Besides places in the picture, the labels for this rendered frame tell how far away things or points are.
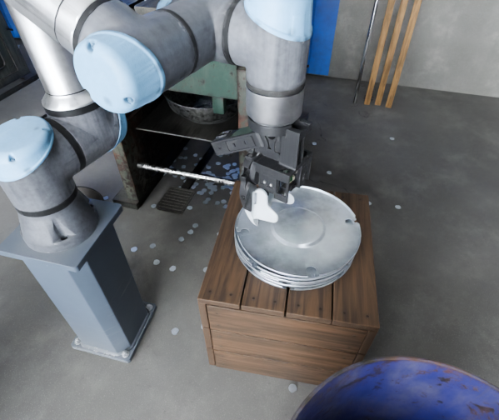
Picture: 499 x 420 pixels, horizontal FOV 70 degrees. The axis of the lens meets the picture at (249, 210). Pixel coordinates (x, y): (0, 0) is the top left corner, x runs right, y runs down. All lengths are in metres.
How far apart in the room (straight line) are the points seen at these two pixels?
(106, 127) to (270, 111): 0.41
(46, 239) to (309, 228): 0.55
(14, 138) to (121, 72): 0.40
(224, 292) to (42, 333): 0.67
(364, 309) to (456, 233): 0.84
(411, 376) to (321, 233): 0.34
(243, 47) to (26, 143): 0.42
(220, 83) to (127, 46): 0.76
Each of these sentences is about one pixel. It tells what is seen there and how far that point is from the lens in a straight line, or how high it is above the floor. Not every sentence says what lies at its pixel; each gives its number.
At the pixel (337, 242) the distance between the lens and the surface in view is 0.84.
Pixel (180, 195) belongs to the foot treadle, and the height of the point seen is 0.16.
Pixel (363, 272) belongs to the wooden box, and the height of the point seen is 0.35.
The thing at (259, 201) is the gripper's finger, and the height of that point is 0.62.
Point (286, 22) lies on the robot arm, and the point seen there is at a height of 0.89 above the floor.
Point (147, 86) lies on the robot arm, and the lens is 0.38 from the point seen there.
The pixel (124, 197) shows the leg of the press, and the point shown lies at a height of 0.03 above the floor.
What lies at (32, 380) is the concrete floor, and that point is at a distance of 1.23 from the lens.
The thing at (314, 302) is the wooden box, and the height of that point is 0.35.
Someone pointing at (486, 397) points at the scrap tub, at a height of 0.45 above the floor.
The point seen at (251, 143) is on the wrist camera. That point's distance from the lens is 0.53.
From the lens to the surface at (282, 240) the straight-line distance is 0.81.
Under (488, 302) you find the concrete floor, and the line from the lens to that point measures 1.41.
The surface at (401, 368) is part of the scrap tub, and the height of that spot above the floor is 0.45.
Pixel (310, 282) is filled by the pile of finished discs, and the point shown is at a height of 0.38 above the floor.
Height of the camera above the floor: 1.01
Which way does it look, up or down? 44 degrees down
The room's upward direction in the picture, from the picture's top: straight up
